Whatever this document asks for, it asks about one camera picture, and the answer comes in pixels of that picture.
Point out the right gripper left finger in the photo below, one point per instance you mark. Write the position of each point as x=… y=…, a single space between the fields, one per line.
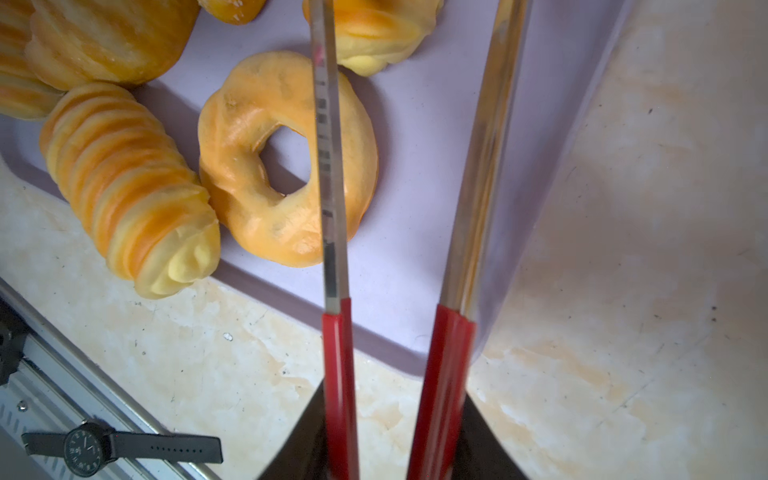
x=304 y=455

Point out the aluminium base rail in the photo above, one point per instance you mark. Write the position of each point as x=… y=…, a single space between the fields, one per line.
x=57 y=388

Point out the ridged fake bread top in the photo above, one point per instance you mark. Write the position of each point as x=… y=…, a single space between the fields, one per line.
x=372 y=35

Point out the black wristwatch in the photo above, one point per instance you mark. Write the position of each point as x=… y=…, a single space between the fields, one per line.
x=89 y=447

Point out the ring shaped fake bread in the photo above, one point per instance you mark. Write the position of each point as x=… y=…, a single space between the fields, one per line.
x=262 y=94

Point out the ridged fake bread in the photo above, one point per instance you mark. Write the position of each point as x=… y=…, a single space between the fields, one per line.
x=136 y=198
x=23 y=95
x=372 y=35

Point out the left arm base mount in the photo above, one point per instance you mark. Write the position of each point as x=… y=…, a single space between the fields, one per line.
x=13 y=333

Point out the sugared fake bread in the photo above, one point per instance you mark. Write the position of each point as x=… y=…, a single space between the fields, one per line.
x=234 y=12

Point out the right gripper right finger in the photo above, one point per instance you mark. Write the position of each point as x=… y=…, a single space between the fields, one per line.
x=482 y=455

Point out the lilac tray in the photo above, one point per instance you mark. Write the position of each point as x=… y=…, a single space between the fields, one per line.
x=422 y=110

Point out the red handled metal tongs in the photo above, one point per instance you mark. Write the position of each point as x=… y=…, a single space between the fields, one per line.
x=436 y=448

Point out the oval fake bread centre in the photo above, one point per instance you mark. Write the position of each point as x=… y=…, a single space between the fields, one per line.
x=128 y=43

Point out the ridged fake bread bottom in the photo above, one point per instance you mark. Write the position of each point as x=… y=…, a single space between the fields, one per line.
x=136 y=198

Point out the ridged fake bread left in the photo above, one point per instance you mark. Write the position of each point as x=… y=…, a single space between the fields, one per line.
x=23 y=95

